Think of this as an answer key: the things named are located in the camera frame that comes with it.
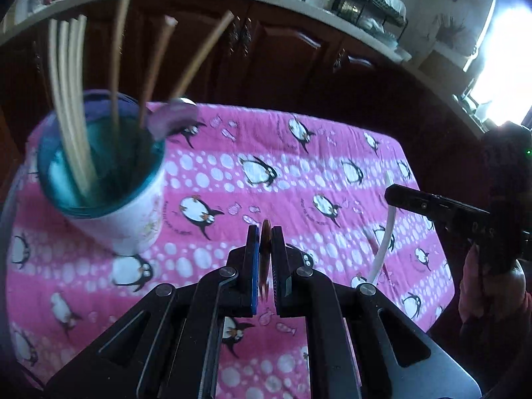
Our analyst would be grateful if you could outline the person right hand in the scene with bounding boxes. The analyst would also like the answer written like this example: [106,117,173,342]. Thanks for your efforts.
[458,244,527,323]

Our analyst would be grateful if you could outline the brown wooden chopstick in cup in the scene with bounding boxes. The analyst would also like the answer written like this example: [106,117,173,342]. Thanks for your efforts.
[109,0,130,136]

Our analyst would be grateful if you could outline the pink penguin table cloth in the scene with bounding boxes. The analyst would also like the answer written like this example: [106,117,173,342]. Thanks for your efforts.
[5,101,457,399]

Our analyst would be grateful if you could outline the brown wooden chopstick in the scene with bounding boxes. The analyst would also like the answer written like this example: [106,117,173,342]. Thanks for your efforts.
[137,15,178,131]
[109,0,130,136]

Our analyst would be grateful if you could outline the white teal utensil holder cup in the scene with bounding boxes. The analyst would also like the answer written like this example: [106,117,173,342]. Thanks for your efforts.
[36,89,166,256]

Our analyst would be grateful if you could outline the light bamboo chopstick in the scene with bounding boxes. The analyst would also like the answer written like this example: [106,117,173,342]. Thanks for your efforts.
[67,13,99,192]
[48,15,95,197]

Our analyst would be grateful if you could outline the white ceramic spoon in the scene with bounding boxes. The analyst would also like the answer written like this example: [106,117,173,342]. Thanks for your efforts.
[367,205,397,286]

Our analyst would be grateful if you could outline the brown lower kitchen cabinets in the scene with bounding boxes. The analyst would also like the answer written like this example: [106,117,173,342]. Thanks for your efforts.
[1,0,486,196]

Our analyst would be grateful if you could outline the grey kitchen countertop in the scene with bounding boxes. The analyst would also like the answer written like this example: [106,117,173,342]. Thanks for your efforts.
[1,0,485,138]

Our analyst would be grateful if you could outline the metal spoon wooden handle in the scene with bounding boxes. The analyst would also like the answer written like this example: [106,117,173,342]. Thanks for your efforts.
[147,10,236,140]

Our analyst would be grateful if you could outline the black dish rack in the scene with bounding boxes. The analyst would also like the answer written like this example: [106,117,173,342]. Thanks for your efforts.
[330,0,408,42]

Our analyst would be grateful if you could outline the light bamboo chopstick in cup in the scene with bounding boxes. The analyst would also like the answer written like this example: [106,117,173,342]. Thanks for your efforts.
[67,13,99,192]

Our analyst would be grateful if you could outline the gold fork wooden handle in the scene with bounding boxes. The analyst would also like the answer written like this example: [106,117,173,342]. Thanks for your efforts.
[258,220,272,301]

